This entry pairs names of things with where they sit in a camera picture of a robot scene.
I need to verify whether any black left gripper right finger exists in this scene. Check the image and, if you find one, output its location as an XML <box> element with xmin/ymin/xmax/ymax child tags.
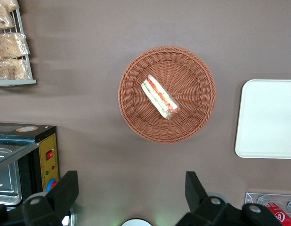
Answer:
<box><xmin>176</xmin><ymin>171</ymin><xmax>283</xmax><ymax>226</ymax></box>

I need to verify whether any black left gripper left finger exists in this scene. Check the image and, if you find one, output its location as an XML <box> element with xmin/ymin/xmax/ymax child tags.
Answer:
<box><xmin>22</xmin><ymin>170</ymin><xmax>79</xmax><ymax>226</ymax></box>

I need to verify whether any plastic-wrapped triangle sandwich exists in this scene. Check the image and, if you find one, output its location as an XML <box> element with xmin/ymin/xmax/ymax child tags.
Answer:
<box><xmin>140</xmin><ymin>74</ymin><xmax>180</xmax><ymax>120</ymax></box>

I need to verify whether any white rectangular plastic tray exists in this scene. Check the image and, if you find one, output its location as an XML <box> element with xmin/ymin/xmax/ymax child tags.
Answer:
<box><xmin>234</xmin><ymin>79</ymin><xmax>291</xmax><ymax>159</ymax></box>

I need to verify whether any round brown wicker basket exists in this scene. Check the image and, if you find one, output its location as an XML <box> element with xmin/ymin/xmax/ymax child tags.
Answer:
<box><xmin>118</xmin><ymin>46</ymin><xmax>217</xmax><ymax>144</ymax></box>

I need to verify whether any clear acrylic can holder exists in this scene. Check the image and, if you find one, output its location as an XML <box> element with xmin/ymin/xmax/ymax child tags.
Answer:
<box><xmin>244</xmin><ymin>192</ymin><xmax>291</xmax><ymax>212</ymax></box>

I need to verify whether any white round disc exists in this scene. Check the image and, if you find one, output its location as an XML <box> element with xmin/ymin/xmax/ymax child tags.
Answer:
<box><xmin>121</xmin><ymin>218</ymin><xmax>151</xmax><ymax>226</ymax></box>

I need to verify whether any red cola can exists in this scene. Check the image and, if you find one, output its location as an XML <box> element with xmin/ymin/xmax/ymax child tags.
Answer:
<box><xmin>263</xmin><ymin>201</ymin><xmax>291</xmax><ymax>226</ymax></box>

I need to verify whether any bagged bread in clear wrap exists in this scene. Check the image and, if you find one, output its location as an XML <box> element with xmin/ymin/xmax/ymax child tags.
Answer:
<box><xmin>0</xmin><ymin>32</ymin><xmax>30</xmax><ymax>59</ymax></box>
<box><xmin>0</xmin><ymin>0</ymin><xmax>20</xmax><ymax>29</ymax></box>
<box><xmin>0</xmin><ymin>58</ymin><xmax>32</xmax><ymax>81</ymax></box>

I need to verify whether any grey wire display rack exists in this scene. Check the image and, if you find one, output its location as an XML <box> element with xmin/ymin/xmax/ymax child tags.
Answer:
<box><xmin>0</xmin><ymin>8</ymin><xmax>37</xmax><ymax>87</ymax></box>

